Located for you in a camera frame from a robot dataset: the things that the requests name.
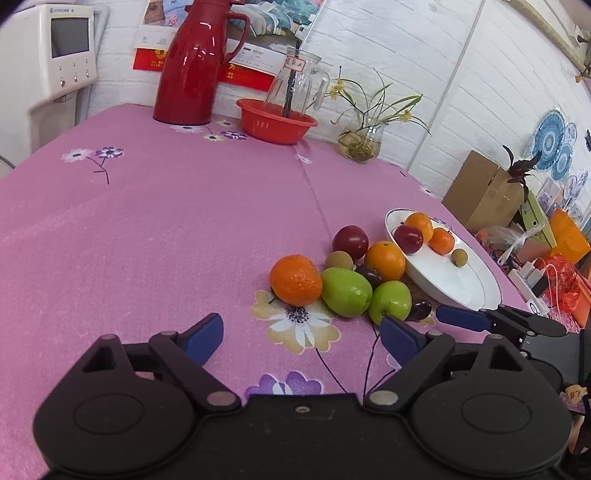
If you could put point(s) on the white power strip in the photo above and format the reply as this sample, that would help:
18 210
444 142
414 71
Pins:
531 279

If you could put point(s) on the red apple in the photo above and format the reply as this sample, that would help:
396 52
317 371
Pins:
407 239
350 241

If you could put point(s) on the red thermos jug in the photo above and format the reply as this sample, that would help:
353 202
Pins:
189 69

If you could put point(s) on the small mandarin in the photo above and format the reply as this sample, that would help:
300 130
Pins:
442 241

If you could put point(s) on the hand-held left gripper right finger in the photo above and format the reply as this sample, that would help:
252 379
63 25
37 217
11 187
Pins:
399 338

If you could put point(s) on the large green apple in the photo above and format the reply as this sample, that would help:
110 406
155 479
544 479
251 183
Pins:
346 291

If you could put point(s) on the green box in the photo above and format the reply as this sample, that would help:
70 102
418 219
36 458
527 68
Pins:
538 221

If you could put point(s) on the glass vase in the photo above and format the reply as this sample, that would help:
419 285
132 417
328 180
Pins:
362 145

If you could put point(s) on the wooden rod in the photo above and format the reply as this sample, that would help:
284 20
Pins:
554 39

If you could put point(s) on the small green apple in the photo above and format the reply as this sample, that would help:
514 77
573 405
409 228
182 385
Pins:
391 301

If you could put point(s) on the orange box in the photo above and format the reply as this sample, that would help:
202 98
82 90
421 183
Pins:
570 235

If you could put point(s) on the small brown longan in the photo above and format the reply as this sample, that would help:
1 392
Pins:
459 257

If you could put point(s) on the red plastic basket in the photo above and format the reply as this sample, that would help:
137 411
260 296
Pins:
272 130

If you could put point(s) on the red plastic bag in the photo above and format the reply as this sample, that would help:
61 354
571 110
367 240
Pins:
565 281

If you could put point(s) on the green orchid plant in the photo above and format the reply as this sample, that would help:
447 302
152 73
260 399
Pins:
408 100

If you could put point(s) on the pink floral tablecloth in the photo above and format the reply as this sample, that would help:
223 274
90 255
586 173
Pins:
161 221

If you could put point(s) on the large bumpy mandarin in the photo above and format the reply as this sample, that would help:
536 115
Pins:
295 280

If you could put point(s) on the black stirring stick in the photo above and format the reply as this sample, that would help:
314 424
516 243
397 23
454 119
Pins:
290 92

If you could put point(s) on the wall calendar poster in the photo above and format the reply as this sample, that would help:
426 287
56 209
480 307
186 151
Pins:
272 41

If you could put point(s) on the large brown longan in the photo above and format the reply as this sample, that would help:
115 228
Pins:
338 261

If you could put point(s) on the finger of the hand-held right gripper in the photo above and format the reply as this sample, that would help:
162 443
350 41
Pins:
461 317

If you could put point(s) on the cardboard box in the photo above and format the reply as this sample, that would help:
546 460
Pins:
480 194

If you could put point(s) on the white appliance with screen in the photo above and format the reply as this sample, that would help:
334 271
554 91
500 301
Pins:
69 46

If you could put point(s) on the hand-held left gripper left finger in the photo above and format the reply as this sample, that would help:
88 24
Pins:
205 336

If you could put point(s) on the white plate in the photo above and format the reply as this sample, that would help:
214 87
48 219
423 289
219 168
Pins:
443 281

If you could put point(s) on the large blue patterned plate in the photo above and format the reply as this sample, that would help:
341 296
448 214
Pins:
548 134

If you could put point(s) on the purple leaf plant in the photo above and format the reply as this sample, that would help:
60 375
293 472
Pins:
521 168

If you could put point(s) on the glass pitcher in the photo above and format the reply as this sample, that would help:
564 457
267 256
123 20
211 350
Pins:
302 78

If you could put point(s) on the dark purple plum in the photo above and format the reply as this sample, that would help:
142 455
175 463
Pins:
419 310
370 276

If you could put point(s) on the large smooth orange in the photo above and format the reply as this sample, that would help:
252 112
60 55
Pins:
385 261

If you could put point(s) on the clear plastic bag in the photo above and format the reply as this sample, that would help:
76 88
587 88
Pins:
503 237

